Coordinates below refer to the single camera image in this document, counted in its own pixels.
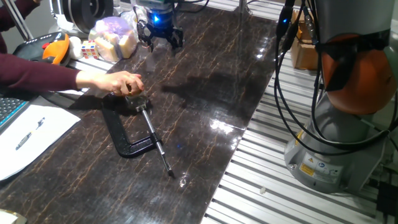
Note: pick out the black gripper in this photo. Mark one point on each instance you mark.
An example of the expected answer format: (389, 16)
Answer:
(161, 31)

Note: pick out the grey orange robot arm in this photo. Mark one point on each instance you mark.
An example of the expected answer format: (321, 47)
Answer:
(348, 77)

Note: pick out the small clear glass jar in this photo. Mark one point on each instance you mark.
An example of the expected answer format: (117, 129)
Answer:
(138, 101)

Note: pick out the person's bare hand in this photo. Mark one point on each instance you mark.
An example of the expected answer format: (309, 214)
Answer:
(115, 82)

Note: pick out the yellow foam block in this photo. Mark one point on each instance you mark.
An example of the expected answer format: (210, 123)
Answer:
(127, 45)
(107, 49)

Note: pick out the clear plastic bag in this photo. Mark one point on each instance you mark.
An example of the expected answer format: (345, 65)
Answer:
(130, 15)

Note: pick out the purple plastic bag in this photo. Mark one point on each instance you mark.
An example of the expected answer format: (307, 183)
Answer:
(112, 25)

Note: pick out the dark marble pattern mat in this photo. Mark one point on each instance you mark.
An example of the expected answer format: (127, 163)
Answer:
(202, 93)

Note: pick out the Rubik's cube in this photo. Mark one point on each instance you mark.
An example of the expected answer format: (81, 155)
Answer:
(90, 49)

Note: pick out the black filament spool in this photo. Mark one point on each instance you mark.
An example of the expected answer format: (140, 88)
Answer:
(84, 12)

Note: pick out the white plush ball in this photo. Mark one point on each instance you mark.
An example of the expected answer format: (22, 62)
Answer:
(75, 48)

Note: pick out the black C-clamp with steel screw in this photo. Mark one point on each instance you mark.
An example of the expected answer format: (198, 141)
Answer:
(116, 130)

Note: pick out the orange black teach pendant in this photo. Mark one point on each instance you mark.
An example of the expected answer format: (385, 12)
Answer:
(54, 49)

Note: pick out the open cardboard box with blocks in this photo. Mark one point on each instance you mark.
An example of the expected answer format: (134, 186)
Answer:
(303, 53)

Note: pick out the white paper sheet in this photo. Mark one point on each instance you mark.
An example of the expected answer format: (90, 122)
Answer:
(37, 137)

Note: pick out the black silver pen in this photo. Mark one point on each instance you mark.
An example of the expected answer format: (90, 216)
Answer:
(28, 135)

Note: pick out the black computer keyboard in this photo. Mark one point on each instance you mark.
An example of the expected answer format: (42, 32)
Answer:
(11, 109)

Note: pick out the upright aluminium post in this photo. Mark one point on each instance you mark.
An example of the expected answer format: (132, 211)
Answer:
(17, 18)

